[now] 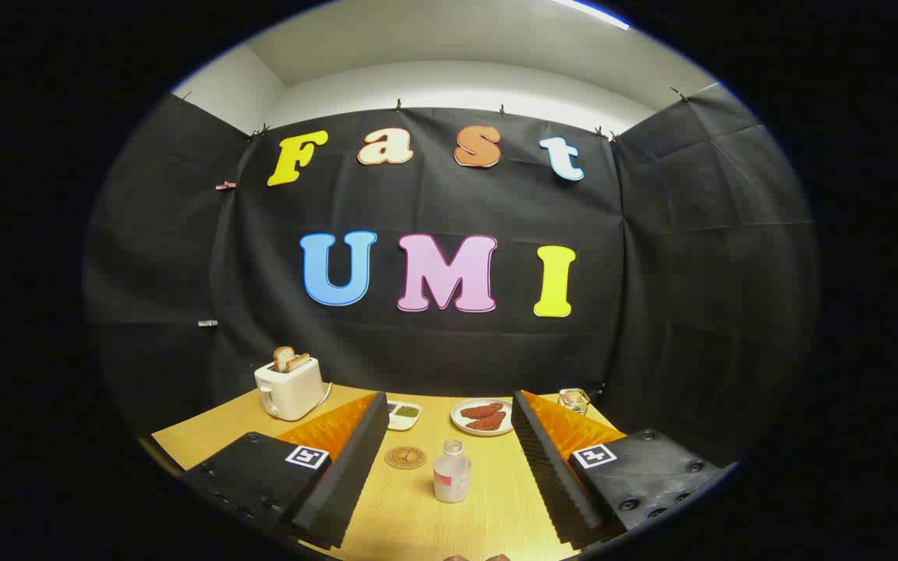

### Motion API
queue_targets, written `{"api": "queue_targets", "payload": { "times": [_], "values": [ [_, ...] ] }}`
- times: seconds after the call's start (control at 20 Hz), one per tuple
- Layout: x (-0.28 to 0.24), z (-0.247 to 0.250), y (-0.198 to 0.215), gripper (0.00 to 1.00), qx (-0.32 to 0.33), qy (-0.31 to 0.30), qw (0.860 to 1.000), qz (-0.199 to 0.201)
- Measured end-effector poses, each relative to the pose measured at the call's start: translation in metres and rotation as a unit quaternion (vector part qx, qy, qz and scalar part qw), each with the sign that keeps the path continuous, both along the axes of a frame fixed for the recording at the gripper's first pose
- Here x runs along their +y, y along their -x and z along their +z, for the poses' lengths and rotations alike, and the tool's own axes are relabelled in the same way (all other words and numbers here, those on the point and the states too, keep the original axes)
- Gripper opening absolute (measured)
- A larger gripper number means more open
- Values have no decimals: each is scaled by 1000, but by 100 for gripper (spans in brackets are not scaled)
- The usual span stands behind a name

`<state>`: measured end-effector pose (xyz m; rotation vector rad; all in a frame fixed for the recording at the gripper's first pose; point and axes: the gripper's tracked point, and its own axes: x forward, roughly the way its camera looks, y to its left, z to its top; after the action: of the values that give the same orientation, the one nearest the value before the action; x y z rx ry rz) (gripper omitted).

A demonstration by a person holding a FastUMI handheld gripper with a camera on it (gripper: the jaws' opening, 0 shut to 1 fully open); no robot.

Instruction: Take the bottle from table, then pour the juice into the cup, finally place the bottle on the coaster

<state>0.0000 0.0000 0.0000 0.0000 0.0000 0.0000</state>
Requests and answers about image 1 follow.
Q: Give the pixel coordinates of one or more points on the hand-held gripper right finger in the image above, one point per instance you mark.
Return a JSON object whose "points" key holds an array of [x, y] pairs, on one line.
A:
{"points": [[554, 475]]}

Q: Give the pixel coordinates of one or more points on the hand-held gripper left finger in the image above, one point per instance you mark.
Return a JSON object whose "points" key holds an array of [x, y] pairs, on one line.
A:
{"points": [[344, 483]]}

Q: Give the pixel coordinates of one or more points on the round wooden coaster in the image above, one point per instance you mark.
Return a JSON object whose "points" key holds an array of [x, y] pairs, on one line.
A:
{"points": [[405, 457]]}

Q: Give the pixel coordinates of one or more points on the clear juice bottle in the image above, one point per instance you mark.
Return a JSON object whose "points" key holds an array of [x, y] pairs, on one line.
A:
{"points": [[451, 479]]}

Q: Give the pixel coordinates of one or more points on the wooden table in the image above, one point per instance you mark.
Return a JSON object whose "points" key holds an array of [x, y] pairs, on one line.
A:
{"points": [[418, 522]]}

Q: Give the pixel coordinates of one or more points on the red meat patty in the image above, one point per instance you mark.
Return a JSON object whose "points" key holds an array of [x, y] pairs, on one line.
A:
{"points": [[488, 422], [482, 410]]}

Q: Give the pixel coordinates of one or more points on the white divided bean dish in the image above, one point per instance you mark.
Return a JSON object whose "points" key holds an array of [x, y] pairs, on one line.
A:
{"points": [[406, 415]]}

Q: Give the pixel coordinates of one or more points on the white toaster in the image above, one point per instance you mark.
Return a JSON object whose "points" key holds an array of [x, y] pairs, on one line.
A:
{"points": [[293, 389]]}

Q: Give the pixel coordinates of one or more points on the white round plate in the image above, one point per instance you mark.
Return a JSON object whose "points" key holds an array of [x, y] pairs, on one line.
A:
{"points": [[458, 421]]}

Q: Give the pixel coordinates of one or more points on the toast slice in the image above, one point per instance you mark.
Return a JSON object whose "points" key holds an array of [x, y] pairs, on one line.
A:
{"points": [[298, 361], [283, 358]]}

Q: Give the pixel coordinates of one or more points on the black backdrop cloth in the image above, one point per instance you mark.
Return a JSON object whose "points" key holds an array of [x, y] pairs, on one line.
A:
{"points": [[449, 351]]}

